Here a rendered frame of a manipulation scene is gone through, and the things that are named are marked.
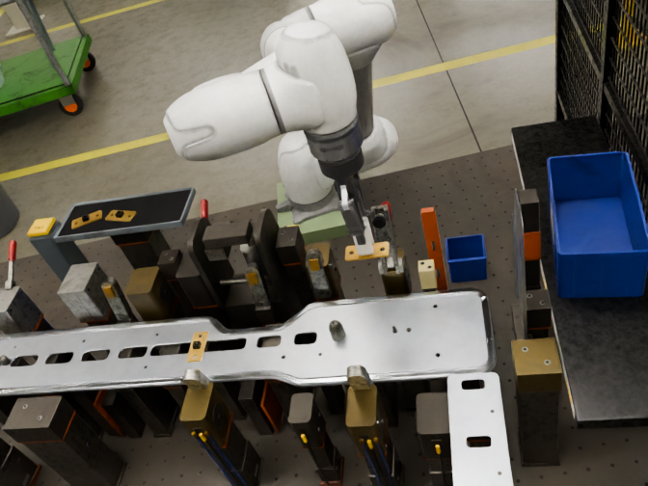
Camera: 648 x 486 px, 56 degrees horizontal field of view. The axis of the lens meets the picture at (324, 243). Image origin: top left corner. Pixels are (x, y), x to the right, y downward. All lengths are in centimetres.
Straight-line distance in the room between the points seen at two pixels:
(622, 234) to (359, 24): 74
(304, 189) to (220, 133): 110
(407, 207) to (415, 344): 85
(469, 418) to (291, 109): 66
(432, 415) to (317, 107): 65
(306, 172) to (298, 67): 108
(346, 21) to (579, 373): 88
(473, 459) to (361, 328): 38
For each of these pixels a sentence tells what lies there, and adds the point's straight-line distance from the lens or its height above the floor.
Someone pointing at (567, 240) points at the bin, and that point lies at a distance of 146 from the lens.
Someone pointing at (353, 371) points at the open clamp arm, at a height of 112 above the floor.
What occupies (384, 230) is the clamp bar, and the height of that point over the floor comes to 116.
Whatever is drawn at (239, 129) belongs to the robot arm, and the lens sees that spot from 91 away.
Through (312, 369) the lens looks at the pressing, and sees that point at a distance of 134.
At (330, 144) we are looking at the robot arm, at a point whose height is 153.
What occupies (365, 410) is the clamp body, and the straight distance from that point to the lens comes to 121.
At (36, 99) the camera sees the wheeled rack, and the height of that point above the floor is 25.
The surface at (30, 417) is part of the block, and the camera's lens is 157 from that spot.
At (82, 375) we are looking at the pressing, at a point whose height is 100.
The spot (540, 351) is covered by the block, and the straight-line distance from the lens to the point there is 123.
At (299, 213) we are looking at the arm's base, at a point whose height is 78.
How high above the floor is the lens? 206
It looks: 42 degrees down
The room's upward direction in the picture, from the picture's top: 19 degrees counter-clockwise
